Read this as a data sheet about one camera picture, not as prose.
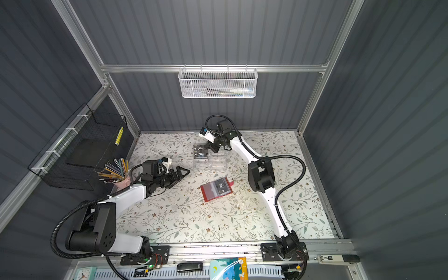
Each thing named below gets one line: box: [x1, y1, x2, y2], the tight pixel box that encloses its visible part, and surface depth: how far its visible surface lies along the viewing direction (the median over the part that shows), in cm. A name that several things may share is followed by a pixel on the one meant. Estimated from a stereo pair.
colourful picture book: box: [210, 257, 248, 280], surface depth 71 cm
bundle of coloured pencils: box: [98, 157, 131, 184], surface depth 90 cm
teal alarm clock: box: [74, 266, 97, 280], surface depth 69 cm
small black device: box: [176, 262, 203, 272], surface depth 69 cm
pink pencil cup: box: [110, 176, 131, 194], surface depth 88 cm
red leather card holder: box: [200, 176, 234, 203], surface depth 95 cm
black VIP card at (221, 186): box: [214, 177, 230, 195], surface depth 95 cm
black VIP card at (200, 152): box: [193, 144, 209, 160], surface depth 101 cm
